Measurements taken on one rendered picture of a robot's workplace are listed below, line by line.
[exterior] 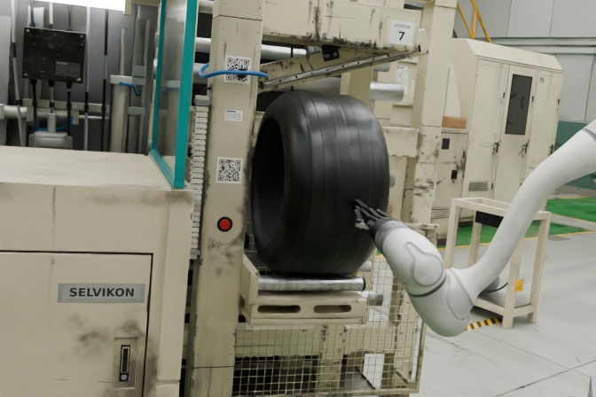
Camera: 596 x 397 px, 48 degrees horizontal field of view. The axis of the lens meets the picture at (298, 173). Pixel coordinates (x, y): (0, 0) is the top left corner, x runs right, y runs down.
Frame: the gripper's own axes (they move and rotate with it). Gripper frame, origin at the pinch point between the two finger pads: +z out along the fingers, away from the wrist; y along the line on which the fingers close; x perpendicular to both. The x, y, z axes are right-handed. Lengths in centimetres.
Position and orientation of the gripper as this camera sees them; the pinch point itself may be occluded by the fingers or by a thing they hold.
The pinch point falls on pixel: (360, 208)
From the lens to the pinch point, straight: 181.8
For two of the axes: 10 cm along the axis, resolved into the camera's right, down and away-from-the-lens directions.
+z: -2.7, -2.8, 9.2
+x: -1.4, 9.6, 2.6
